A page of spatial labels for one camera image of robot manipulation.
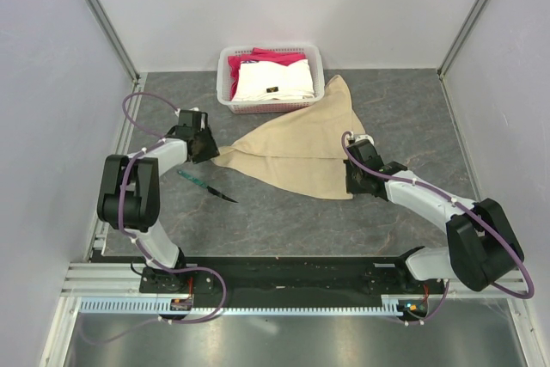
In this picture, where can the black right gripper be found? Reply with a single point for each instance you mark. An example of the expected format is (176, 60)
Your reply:
(351, 186)

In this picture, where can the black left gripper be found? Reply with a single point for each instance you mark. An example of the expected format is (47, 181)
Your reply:
(211, 151)

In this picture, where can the green handled knife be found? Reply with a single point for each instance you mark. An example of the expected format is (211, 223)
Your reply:
(211, 190)

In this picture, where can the beige cloth napkin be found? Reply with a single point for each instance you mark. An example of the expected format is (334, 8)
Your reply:
(300, 151)

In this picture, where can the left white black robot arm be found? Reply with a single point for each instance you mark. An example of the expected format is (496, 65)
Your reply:
(130, 195)

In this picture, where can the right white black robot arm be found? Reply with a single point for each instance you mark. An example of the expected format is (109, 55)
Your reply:
(481, 245)

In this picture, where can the white plastic basket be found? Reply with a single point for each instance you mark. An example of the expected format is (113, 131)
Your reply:
(224, 80)

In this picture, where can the white folded shirt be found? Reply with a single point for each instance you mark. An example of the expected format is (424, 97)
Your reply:
(265, 81)

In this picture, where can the pink folded garment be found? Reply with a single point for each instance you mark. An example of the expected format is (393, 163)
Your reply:
(259, 55)

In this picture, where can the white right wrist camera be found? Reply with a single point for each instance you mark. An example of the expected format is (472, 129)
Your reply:
(355, 138)

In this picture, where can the blue slotted cable duct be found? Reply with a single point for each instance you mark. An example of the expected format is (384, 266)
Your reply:
(169, 306)

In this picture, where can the left aluminium frame post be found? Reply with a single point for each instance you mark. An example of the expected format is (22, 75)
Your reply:
(102, 18)

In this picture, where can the aluminium frame post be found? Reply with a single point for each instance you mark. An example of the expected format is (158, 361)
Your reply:
(102, 18)
(461, 37)

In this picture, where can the right aluminium frame post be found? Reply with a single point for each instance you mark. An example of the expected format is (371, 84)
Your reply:
(461, 37)

